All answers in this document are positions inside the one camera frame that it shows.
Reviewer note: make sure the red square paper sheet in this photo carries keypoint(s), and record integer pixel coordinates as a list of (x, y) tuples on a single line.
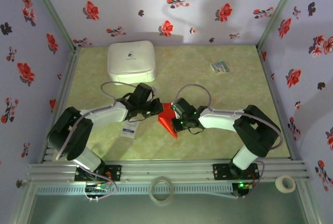
[(165, 119)]

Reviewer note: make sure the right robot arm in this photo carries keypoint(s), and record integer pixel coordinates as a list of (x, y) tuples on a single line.
[(257, 132)]

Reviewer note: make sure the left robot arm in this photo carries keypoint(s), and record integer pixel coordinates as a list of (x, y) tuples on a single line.
[(70, 132)]

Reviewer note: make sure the white blue plastic sachet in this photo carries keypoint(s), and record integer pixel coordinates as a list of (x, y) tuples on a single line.
[(128, 131)]

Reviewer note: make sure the white zip pouch case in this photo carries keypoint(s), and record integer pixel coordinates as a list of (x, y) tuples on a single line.
[(130, 60)]

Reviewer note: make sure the teal orange printed packet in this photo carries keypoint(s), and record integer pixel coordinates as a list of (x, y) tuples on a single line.
[(220, 67)]

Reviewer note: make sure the small circuit board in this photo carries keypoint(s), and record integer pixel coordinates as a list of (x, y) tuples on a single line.
[(244, 186), (97, 188)]

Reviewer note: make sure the white tape roll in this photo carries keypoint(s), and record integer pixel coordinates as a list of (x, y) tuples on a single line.
[(279, 186)]

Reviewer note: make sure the aluminium table edge rail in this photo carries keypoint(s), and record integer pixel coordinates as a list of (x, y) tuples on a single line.
[(166, 169)]

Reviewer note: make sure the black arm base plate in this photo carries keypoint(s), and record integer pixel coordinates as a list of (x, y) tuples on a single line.
[(221, 173), (115, 173)]

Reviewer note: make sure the aluminium side rail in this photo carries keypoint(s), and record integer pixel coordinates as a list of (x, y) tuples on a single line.
[(69, 74), (266, 73)]

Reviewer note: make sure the aluminium corner post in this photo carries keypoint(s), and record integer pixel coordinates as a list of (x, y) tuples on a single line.
[(279, 13), (53, 13)]

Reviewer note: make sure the aluminium frame leg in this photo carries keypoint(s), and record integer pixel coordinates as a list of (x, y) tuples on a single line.
[(307, 203), (23, 205)]

